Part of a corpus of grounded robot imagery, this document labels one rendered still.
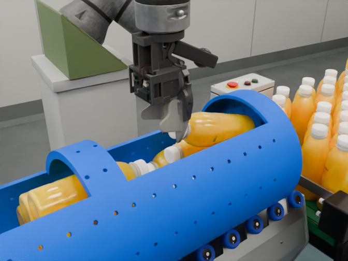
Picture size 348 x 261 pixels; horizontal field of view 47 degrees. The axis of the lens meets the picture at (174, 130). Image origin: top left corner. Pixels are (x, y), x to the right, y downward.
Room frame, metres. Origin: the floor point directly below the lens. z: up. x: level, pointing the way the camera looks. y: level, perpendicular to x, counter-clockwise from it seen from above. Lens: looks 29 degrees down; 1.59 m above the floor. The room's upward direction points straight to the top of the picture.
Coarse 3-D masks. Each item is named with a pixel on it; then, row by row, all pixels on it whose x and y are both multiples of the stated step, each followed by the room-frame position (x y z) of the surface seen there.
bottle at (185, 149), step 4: (176, 144) 0.75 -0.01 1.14; (180, 144) 0.76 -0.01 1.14; (184, 144) 0.75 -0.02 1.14; (188, 144) 0.75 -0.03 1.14; (180, 148) 0.74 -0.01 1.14; (184, 148) 0.75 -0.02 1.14; (188, 148) 0.74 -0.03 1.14; (192, 148) 0.74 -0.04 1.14; (196, 148) 0.75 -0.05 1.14; (200, 148) 0.75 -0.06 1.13; (204, 148) 0.75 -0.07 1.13; (180, 152) 0.74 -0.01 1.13; (184, 152) 0.74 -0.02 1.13; (188, 152) 0.74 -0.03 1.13; (192, 152) 0.74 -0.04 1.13; (196, 152) 0.74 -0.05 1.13; (180, 156) 0.74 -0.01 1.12; (184, 156) 0.74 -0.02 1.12
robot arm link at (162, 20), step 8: (136, 8) 0.64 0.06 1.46; (144, 8) 0.62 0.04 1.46; (152, 8) 0.61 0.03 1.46; (160, 8) 0.61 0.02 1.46; (168, 8) 0.61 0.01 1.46; (176, 8) 0.62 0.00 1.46; (184, 8) 0.63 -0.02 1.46; (136, 16) 0.64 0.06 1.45; (144, 16) 0.62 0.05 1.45; (152, 16) 0.61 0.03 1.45; (160, 16) 0.61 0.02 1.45; (168, 16) 0.61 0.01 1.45; (176, 16) 0.62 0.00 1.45; (184, 16) 0.63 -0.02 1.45; (136, 24) 0.64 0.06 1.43; (144, 24) 0.62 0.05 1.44; (152, 24) 0.62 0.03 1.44; (160, 24) 0.61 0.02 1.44; (168, 24) 0.61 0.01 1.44; (176, 24) 0.62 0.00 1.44; (184, 24) 0.63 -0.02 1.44; (152, 32) 0.62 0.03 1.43; (160, 32) 0.61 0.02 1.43; (168, 32) 0.62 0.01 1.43; (176, 32) 0.64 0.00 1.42
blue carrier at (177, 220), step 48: (240, 96) 0.81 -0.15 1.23; (96, 144) 0.60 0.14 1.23; (144, 144) 0.80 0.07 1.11; (240, 144) 0.66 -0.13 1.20; (288, 144) 0.71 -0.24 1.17; (0, 192) 0.60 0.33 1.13; (96, 192) 0.49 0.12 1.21; (144, 192) 0.52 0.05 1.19; (192, 192) 0.55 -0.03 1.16; (240, 192) 0.61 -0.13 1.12; (288, 192) 0.71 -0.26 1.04; (0, 240) 0.40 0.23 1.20; (48, 240) 0.42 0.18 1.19; (96, 240) 0.44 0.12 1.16; (144, 240) 0.48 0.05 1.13; (192, 240) 0.53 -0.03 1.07
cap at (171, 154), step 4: (168, 148) 0.74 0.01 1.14; (172, 148) 0.74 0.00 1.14; (176, 148) 0.74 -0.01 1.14; (164, 152) 0.75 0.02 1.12; (168, 152) 0.74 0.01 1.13; (172, 152) 0.73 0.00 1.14; (176, 152) 0.73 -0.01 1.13; (168, 156) 0.74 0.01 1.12; (172, 156) 0.73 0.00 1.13; (176, 156) 0.73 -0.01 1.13; (168, 160) 0.74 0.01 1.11; (172, 160) 0.73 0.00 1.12; (176, 160) 0.73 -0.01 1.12
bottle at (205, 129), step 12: (192, 120) 0.69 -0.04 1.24; (204, 120) 0.69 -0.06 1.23; (216, 120) 0.71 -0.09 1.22; (228, 120) 0.73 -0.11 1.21; (240, 120) 0.76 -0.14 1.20; (252, 120) 0.78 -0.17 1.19; (192, 132) 0.67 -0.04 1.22; (204, 132) 0.68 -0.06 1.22; (216, 132) 0.69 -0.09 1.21; (228, 132) 0.71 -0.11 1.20; (240, 132) 0.74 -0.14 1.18; (192, 144) 0.68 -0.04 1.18; (204, 144) 0.68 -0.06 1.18
